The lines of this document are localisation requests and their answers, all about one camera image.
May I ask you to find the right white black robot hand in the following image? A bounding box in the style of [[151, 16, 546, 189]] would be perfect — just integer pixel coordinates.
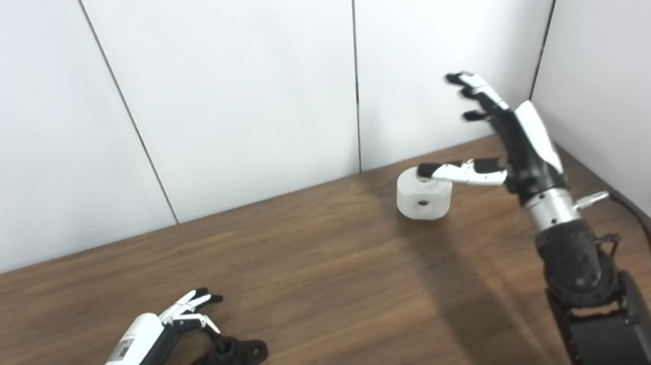
[[408, 61, 570, 216]]

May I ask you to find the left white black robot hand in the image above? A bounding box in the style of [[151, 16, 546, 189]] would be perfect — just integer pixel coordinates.
[[91, 286, 230, 365]]

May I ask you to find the black flanged holder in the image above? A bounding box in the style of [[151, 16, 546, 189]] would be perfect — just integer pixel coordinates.
[[185, 331, 270, 365]]

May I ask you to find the round white plastic piece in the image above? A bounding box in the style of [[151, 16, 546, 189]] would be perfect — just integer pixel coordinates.
[[392, 162, 457, 224]]

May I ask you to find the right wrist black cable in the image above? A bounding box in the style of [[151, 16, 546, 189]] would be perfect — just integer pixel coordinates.
[[572, 185, 651, 340]]

